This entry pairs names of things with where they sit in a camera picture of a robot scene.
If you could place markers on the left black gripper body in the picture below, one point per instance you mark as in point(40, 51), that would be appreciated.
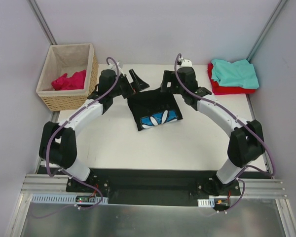
point(128, 86)

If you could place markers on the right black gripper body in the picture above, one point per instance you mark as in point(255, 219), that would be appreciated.
point(171, 82)

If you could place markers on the black t shirt with flower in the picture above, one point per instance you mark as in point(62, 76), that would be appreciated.
point(153, 108)

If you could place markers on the red t shirt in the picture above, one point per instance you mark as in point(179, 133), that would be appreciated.
point(221, 90)

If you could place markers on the teal t shirt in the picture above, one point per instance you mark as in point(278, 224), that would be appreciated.
point(237, 74)

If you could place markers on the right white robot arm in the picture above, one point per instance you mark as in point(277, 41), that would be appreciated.
point(244, 136)

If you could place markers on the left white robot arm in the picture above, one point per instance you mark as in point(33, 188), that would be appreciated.
point(58, 142)

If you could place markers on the magenta t shirt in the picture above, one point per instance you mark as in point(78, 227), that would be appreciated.
point(75, 82)

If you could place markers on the wicker basket with liner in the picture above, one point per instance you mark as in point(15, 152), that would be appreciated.
point(67, 59)

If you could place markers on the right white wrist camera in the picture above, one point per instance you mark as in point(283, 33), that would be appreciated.
point(184, 63)

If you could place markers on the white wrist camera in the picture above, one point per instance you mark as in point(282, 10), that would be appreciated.
point(184, 63)
point(116, 67)

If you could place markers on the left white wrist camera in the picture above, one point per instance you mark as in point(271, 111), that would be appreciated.
point(116, 67)

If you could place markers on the left corner aluminium post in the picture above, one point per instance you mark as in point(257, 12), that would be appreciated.
point(42, 21)

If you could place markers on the corner aluminium post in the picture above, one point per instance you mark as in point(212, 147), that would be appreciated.
point(266, 29)
point(42, 21)

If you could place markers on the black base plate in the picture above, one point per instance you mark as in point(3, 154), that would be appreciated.
point(154, 187)

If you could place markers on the right corner aluminium post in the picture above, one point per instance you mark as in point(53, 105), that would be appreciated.
point(266, 29)

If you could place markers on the right grey cable duct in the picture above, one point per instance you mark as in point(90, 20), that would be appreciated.
point(213, 202)

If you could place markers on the grey cable duct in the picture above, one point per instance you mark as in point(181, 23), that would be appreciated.
point(68, 199)
point(213, 202)

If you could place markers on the aluminium rail frame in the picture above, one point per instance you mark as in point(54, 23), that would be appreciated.
point(253, 188)

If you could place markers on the left grey cable duct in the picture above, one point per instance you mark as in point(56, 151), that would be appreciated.
point(68, 199)

